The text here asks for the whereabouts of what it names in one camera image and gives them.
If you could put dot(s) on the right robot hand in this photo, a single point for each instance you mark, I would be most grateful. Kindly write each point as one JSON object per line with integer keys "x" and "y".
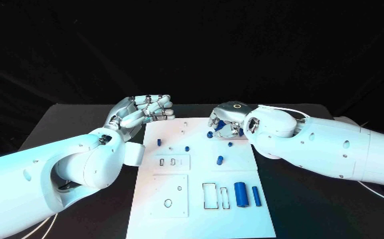
{"x": 231, "y": 110}

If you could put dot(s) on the white task board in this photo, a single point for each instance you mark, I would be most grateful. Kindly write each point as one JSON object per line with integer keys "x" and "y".
{"x": 194, "y": 218}

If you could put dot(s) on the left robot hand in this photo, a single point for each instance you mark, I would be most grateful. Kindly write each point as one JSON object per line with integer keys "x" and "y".
{"x": 143, "y": 110}

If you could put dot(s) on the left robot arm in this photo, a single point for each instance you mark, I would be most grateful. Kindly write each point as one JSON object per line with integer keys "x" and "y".
{"x": 39, "y": 164}

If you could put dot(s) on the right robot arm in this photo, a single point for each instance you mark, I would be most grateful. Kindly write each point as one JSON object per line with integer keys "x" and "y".
{"x": 323, "y": 143}

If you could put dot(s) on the blue block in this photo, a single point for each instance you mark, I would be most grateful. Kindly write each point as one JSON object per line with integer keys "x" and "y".
{"x": 220, "y": 125}

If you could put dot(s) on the thin blue cylinder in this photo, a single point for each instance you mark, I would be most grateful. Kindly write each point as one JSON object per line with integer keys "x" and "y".
{"x": 255, "y": 196}

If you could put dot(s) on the thick blue cylinder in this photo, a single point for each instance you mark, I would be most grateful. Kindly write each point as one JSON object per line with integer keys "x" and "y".
{"x": 241, "y": 194}

